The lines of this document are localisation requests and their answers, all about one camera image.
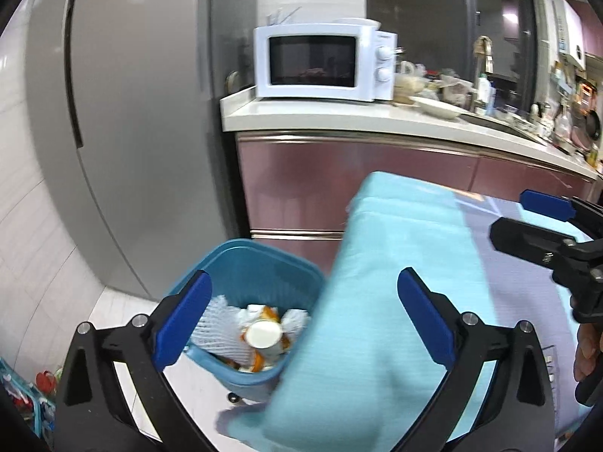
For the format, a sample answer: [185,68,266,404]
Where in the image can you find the white microwave oven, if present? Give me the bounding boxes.
[253,23,399,103]

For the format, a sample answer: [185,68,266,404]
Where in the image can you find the white plate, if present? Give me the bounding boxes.
[409,95,465,120]

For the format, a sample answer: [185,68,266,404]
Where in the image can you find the dark kitchen window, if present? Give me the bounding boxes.
[365,0,540,86]

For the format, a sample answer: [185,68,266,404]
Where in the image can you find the white kitchen counter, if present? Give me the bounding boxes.
[220,86,599,182]

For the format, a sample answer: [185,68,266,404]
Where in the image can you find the white wall water heater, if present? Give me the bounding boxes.
[552,0,587,71]

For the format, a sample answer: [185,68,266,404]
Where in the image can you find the teal striped table cloth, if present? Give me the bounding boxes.
[219,171,603,452]

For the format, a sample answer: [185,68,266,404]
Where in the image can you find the pink lower cabinets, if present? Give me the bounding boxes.
[234,132,597,274]

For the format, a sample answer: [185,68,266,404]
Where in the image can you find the white dotted paper cup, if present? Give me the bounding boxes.
[242,318,283,354]

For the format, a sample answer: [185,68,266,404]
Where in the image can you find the white pump bottle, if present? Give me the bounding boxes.
[477,73,491,114]

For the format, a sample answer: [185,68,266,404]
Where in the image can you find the black frying pan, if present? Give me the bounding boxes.
[583,109,603,142]

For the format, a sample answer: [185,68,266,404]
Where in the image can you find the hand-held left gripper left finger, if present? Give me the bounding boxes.
[54,269,214,452]

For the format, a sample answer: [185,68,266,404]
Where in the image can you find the grey refrigerator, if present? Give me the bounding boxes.
[26,0,246,302]

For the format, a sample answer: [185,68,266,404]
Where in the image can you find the person's right hand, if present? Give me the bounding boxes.
[574,322,603,383]

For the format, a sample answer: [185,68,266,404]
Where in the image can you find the blue plastic waste bin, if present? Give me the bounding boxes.
[165,238,326,401]

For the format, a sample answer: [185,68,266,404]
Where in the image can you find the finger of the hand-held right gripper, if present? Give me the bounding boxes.
[489,218,581,270]
[519,189,603,228]

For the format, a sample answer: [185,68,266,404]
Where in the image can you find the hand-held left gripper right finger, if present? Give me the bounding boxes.
[397,267,557,452]

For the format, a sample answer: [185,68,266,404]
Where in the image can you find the white foam fruit net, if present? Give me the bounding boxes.
[186,294,312,363]

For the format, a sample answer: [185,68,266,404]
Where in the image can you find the teal plastic rack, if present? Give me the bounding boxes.
[0,358,57,438]

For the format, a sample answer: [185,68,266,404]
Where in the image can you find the metal kitchen faucet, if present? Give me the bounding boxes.
[473,35,495,114]

